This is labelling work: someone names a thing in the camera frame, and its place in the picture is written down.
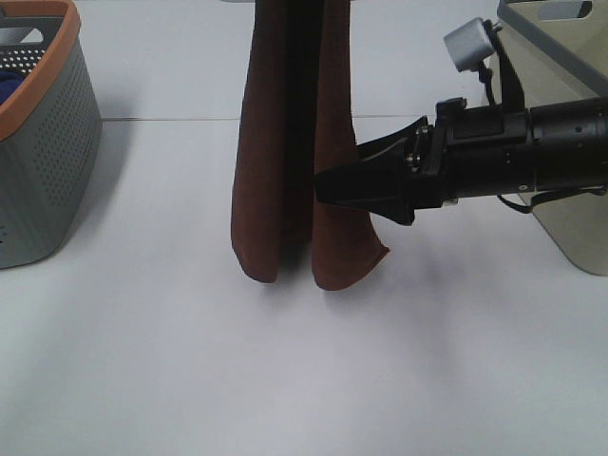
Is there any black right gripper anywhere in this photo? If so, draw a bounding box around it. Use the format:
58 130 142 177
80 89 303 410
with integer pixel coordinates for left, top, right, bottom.
314 98 537 226

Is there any brown towel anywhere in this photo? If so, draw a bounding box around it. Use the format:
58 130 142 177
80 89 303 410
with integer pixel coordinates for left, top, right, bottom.
231 1 388 291

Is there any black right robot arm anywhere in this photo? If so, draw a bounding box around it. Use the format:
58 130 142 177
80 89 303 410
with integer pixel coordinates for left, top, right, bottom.
314 98 607 226

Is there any blue towel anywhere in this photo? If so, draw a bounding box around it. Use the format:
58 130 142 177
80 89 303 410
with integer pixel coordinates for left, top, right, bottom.
0 70 24 105

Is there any beige basket with grey rim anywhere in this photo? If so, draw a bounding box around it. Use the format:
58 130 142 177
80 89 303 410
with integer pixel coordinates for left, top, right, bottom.
497 1 607 276

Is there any grey basket with orange rim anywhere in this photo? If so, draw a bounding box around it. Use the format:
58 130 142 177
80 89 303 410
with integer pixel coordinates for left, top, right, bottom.
1 1 102 269

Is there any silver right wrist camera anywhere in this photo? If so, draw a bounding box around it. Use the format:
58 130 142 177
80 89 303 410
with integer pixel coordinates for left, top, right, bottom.
444 17 502 72

